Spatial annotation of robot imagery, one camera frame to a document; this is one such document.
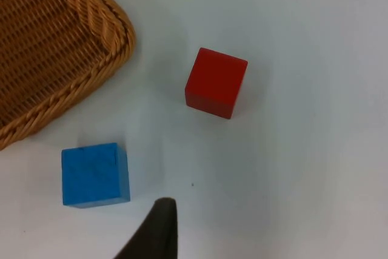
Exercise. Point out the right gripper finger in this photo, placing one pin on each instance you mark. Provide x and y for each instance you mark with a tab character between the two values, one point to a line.
157	234

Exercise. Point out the blue cube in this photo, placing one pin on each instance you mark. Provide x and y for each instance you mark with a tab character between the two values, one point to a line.
92	174

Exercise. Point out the red cube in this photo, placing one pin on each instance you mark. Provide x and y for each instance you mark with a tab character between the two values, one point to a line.
216	81

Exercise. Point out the pale brown wicker basket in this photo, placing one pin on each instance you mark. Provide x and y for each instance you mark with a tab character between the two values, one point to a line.
45	46

